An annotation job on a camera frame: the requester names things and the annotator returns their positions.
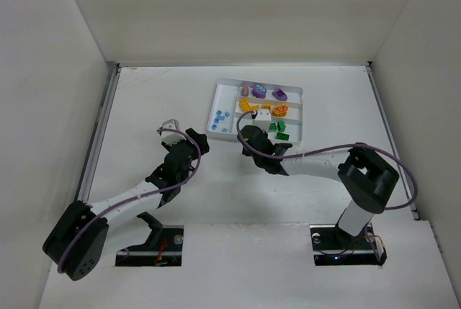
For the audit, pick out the yellow orange patterned lego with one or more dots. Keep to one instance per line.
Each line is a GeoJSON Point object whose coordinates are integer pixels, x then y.
{"type": "Point", "coordinates": [280, 110]}

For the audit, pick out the green lego brick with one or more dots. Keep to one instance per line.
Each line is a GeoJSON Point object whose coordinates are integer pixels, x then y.
{"type": "Point", "coordinates": [282, 136]}

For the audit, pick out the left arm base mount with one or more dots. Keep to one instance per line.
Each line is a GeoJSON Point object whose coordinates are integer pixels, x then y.
{"type": "Point", "coordinates": [162, 247]}

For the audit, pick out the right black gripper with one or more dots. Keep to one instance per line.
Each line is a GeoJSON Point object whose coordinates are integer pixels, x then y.
{"type": "Point", "coordinates": [250, 140]}

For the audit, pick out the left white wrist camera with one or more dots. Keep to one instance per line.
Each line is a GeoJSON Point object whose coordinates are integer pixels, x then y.
{"type": "Point", "coordinates": [170, 132]}

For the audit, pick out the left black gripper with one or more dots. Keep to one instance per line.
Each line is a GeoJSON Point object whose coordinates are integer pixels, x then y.
{"type": "Point", "coordinates": [194, 142]}

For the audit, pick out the purple round lego piece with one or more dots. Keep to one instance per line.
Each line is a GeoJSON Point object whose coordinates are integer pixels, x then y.
{"type": "Point", "coordinates": [259, 91]}

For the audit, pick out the white divided sorting tray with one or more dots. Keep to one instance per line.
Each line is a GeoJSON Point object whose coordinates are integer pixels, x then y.
{"type": "Point", "coordinates": [228, 95]}

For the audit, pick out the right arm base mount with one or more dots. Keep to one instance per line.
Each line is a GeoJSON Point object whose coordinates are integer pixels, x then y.
{"type": "Point", "coordinates": [333, 247]}

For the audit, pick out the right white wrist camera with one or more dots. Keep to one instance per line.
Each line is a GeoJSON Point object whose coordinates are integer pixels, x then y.
{"type": "Point", "coordinates": [262, 119]}

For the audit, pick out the small green lego block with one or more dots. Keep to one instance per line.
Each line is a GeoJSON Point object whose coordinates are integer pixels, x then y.
{"type": "Point", "coordinates": [281, 126]}

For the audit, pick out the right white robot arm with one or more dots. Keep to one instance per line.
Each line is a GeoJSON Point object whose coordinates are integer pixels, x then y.
{"type": "Point", "coordinates": [367, 177]}

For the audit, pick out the green lego plate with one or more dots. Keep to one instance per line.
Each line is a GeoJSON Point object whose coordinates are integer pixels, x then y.
{"type": "Point", "coordinates": [272, 127]}

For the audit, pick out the yellow long lego brick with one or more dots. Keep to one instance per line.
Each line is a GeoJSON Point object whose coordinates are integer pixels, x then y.
{"type": "Point", "coordinates": [245, 106]}

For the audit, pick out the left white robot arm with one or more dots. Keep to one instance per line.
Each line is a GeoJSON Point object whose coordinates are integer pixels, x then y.
{"type": "Point", "coordinates": [76, 242]}

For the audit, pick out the purple rounded lego brick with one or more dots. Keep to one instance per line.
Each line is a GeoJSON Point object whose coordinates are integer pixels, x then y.
{"type": "Point", "coordinates": [279, 95]}

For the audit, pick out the purple butterfly wing lego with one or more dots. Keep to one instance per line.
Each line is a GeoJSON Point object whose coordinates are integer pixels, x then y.
{"type": "Point", "coordinates": [244, 90]}

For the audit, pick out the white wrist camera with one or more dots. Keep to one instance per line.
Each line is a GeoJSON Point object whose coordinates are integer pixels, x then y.
{"type": "Point", "coordinates": [262, 119]}
{"type": "Point", "coordinates": [170, 132]}

